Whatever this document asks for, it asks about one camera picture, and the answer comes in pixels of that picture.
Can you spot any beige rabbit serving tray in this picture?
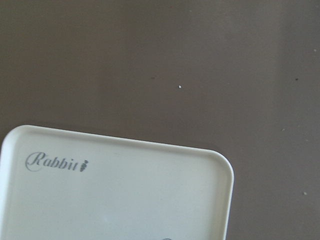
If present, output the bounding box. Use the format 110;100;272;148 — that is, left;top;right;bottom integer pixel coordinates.
0;125;234;240

